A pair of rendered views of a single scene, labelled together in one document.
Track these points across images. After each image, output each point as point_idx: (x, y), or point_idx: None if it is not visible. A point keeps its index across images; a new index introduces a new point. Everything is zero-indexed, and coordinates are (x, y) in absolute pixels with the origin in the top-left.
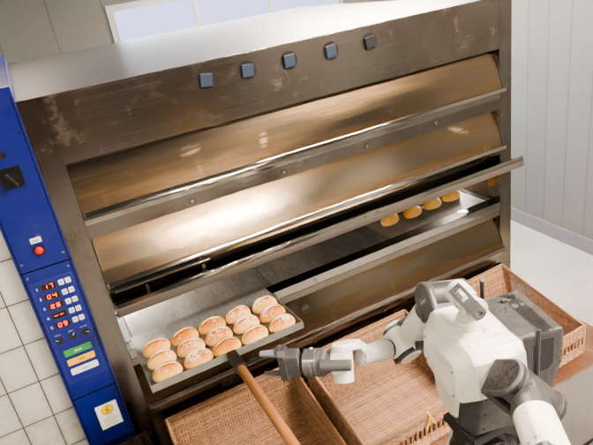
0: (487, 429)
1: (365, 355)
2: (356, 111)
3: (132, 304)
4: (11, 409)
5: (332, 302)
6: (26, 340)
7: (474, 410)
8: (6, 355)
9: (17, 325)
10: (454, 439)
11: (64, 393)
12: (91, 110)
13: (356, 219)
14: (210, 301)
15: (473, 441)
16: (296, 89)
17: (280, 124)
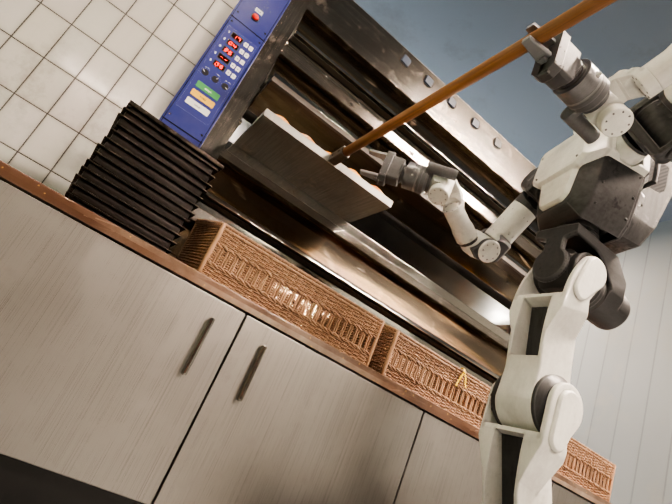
0: (598, 207)
1: (460, 203)
2: (472, 171)
3: (285, 83)
4: (117, 76)
5: (382, 288)
6: (183, 53)
7: (594, 172)
8: (162, 45)
9: (190, 39)
10: (544, 249)
11: (159, 112)
12: (342, 6)
13: None
14: None
15: (577, 224)
16: (446, 119)
17: (426, 128)
